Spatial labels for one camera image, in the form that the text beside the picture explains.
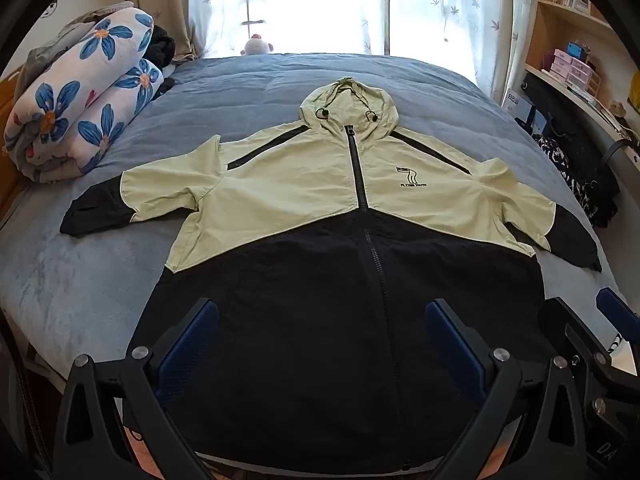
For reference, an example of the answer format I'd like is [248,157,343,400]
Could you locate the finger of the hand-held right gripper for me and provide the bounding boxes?
[596,287,640,333]
[539,297,626,367]

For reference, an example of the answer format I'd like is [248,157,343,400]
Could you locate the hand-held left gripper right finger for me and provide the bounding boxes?
[424,298,588,480]

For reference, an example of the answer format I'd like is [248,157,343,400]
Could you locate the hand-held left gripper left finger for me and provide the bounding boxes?
[52,297,221,480]

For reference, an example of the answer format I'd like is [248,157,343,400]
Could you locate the yellow and black hooded jacket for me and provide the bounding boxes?
[60,77,603,480]

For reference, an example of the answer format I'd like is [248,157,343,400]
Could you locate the grey bed blanket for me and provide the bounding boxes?
[0,52,626,396]

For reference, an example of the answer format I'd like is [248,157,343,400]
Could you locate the black white patterned cloth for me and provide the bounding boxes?
[532,132,603,226]

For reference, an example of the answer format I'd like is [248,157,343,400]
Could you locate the black bag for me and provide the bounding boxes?
[520,72,622,228]

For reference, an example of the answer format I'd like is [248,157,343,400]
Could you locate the blue and white box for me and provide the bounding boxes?
[501,87,549,135]

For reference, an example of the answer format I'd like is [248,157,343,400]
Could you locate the pink storage boxes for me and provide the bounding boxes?
[549,48,599,95]

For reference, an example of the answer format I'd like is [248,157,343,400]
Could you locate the blue floral folded quilt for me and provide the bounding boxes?
[4,4,165,183]

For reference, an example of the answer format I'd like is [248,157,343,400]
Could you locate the black clothing pile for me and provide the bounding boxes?
[147,25,178,101]

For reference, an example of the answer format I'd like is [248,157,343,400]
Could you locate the pink and white plush toy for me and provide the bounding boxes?
[241,33,275,57]

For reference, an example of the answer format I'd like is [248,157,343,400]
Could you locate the white sheer leaf-print curtain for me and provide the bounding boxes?
[390,0,538,106]
[187,0,386,58]

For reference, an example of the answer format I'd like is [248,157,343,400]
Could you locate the beige curtain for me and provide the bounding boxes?
[122,0,201,61]

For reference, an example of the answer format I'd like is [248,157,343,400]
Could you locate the wooden bed frame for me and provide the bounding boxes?
[0,75,28,218]

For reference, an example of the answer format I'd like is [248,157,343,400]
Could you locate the wooden wall shelf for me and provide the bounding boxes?
[522,0,640,161]

